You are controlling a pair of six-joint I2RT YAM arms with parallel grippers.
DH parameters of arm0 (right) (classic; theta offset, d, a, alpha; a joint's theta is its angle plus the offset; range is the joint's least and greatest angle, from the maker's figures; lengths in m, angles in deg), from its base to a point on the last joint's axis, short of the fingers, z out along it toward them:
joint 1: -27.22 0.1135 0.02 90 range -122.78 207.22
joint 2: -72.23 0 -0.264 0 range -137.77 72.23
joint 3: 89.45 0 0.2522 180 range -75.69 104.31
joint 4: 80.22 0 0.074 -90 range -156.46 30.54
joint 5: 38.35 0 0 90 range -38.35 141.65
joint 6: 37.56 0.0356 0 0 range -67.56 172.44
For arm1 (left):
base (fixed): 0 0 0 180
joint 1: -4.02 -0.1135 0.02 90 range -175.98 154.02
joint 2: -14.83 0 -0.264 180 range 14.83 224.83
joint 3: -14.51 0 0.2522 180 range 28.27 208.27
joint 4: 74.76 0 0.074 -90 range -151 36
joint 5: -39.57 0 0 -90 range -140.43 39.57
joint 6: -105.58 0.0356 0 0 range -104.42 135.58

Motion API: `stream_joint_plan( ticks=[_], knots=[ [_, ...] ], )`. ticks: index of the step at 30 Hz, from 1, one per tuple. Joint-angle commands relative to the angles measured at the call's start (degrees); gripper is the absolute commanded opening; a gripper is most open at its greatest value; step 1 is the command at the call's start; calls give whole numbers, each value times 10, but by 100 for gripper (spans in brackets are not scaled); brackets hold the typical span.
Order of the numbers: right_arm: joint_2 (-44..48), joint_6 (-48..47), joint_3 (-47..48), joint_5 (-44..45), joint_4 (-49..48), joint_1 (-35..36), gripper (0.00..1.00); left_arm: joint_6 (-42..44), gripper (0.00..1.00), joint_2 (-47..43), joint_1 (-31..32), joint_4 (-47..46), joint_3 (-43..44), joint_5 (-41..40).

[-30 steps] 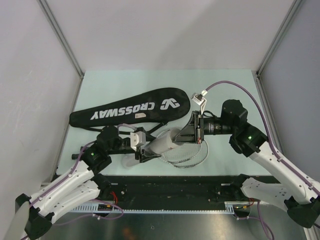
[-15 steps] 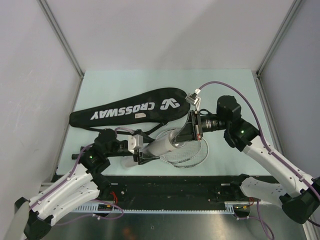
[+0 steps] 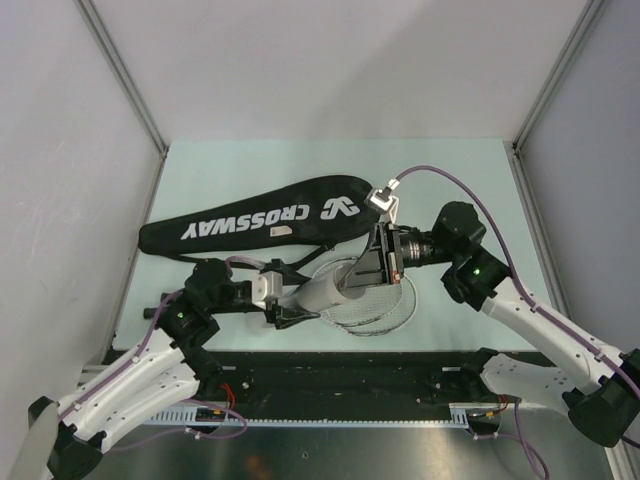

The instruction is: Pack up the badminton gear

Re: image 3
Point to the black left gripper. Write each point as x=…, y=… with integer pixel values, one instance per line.
x=284, y=317

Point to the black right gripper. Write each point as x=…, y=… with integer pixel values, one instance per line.
x=382, y=262

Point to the white shuttlecock tube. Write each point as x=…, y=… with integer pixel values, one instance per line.
x=323, y=292

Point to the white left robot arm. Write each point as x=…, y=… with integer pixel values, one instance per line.
x=169, y=365

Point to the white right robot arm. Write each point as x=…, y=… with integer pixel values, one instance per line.
x=480, y=280

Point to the white badminton racket upper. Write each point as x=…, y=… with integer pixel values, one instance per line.
x=370, y=295

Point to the black Crossway racket bag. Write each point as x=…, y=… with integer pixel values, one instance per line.
x=321, y=211

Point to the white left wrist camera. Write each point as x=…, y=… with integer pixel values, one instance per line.
x=266, y=288

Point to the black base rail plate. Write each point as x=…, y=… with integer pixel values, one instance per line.
x=290, y=379

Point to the white slotted cable duct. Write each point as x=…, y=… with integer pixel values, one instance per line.
x=341, y=415

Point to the left aluminium frame post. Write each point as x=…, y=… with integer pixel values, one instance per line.
x=111, y=53

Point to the aluminium frame post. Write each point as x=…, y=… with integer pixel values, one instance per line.
x=575, y=43
x=111, y=53

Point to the aluminium frame rail right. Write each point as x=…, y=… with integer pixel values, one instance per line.
x=605, y=398

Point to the right aluminium frame post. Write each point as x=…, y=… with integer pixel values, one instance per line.
x=575, y=43

